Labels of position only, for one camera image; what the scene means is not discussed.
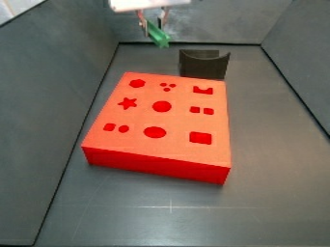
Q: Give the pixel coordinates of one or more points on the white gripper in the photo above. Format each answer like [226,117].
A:
[138,5]

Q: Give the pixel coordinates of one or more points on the green star-profile bar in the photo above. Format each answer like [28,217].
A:
[158,36]

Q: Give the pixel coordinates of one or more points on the black L-shaped fixture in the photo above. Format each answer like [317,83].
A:
[203,64]

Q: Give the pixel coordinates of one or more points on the red shape-sorter block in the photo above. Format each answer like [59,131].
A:
[163,125]

